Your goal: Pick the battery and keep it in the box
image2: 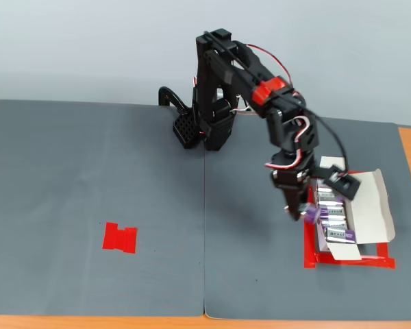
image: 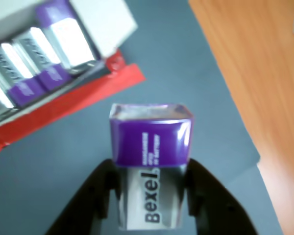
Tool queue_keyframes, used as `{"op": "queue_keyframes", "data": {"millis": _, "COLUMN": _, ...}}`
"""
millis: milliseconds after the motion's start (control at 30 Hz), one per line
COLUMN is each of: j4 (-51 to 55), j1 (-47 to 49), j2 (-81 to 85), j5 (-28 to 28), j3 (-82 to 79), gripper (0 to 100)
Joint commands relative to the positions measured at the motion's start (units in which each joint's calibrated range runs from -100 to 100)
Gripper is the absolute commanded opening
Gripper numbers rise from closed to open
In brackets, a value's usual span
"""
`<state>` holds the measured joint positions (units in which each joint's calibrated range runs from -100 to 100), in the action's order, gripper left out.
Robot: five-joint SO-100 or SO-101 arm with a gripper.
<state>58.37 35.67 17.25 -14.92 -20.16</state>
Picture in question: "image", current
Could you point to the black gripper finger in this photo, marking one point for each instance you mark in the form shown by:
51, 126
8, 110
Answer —
78, 208
218, 208

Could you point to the grey rubber mat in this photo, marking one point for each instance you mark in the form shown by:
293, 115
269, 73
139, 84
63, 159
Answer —
262, 213
174, 61

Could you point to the white cardboard box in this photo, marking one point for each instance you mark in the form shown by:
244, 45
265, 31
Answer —
105, 24

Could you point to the red tape frame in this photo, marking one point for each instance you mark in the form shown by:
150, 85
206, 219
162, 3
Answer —
76, 102

